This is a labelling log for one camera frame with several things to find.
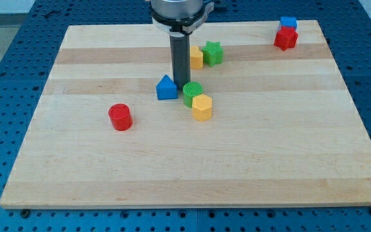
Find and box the blue triangle block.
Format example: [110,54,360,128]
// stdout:
[155,75,178,100]

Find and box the light wooden board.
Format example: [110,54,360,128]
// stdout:
[0,20,371,209]

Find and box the red star block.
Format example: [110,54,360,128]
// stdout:
[274,26,298,51]

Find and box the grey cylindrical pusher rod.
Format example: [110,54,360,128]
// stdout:
[169,35,191,91]

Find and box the yellow heart block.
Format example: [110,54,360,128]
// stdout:
[190,46,204,70]

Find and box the green star block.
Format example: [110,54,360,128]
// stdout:
[202,41,224,67]

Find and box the green cylinder block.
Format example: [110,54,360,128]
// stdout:
[182,82,203,108]

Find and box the blue cube block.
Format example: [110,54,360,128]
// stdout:
[278,16,298,30]

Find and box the yellow hexagon block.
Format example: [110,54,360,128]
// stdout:
[192,94,213,121]

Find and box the red cylinder block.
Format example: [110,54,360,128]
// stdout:
[108,103,133,131]

